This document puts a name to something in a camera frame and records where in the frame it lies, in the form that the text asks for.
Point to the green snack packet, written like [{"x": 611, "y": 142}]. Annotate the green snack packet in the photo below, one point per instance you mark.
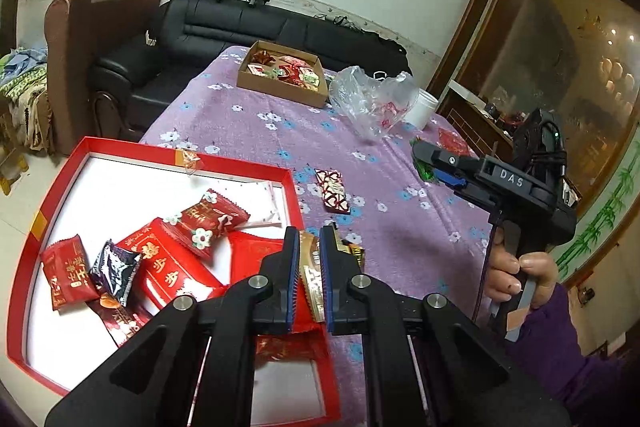
[{"x": 425, "y": 169}]

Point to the small red snack packet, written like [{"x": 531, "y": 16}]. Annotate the small red snack packet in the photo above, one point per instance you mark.
[{"x": 67, "y": 274}]

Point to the wooden display cabinet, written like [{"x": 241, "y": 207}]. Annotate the wooden display cabinet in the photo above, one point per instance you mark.
[{"x": 550, "y": 32}]

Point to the pile of folded blankets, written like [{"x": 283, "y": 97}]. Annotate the pile of folded blankets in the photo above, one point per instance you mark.
[{"x": 25, "y": 92}]

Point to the maroon nut snack packet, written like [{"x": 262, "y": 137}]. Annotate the maroon nut snack packet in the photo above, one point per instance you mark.
[{"x": 120, "y": 319}]

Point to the black leather sofa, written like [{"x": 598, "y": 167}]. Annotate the black leather sofa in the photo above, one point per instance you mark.
[{"x": 225, "y": 22}]

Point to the gold brown snack packet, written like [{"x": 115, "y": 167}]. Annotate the gold brown snack packet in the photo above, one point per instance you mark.
[{"x": 309, "y": 277}]

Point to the wooden stool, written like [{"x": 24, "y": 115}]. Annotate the wooden stool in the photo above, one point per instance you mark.
[{"x": 9, "y": 172}]

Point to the red white patterned snack packet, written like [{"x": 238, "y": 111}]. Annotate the red white patterned snack packet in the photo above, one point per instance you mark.
[{"x": 334, "y": 191}]

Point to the red white-flower snack packet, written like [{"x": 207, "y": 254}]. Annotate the red white-flower snack packet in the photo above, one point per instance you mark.
[{"x": 212, "y": 219}]

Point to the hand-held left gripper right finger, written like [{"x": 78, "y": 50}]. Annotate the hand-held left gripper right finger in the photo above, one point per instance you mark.
[{"x": 324, "y": 277}]

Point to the large red snack packet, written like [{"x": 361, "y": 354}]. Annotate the large red snack packet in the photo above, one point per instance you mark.
[{"x": 170, "y": 272}]

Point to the brown armchair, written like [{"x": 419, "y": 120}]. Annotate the brown armchair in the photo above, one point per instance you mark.
[{"x": 75, "y": 57}]

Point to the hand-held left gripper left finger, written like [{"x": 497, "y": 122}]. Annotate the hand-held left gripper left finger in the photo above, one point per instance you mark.
[{"x": 295, "y": 277}]

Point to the glossy red snack packet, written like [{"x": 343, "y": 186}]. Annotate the glossy red snack packet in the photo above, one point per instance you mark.
[{"x": 252, "y": 254}]

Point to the pale pink snack packet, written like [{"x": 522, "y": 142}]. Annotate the pale pink snack packet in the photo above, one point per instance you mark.
[{"x": 260, "y": 207}]

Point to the green bamboo wall decal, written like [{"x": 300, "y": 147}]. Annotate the green bamboo wall decal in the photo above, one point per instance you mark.
[{"x": 605, "y": 212}]

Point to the red gift box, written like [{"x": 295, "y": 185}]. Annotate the red gift box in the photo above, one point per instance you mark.
[{"x": 145, "y": 192}]

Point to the pile of assorted wrapped candies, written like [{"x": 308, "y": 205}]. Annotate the pile of assorted wrapped candies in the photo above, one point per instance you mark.
[{"x": 287, "y": 69}]

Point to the white plastic jar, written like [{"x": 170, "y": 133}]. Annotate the white plastic jar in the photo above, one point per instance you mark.
[{"x": 422, "y": 107}]

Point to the dark red gold-print packet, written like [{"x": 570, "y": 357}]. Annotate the dark red gold-print packet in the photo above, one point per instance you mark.
[{"x": 285, "y": 347}]

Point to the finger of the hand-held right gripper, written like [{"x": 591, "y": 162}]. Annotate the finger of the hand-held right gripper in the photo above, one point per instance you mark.
[
  {"x": 452, "y": 181},
  {"x": 440, "y": 156}
]

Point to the brown cardboard box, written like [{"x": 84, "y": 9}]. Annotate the brown cardboard box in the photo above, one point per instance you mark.
[{"x": 280, "y": 89}]

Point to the purple floral tablecloth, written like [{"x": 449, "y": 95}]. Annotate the purple floral tablecloth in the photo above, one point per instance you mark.
[{"x": 300, "y": 142}]

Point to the person's right forearm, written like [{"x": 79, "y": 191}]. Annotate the person's right forearm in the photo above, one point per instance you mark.
[{"x": 565, "y": 357}]

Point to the person's right hand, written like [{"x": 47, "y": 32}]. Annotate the person's right hand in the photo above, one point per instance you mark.
[{"x": 502, "y": 269}]

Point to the clear plastic bag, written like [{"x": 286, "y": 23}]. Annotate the clear plastic bag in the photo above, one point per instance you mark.
[{"x": 360, "y": 97}]

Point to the dark purple snack packet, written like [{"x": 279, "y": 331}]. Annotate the dark purple snack packet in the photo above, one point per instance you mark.
[{"x": 115, "y": 269}]

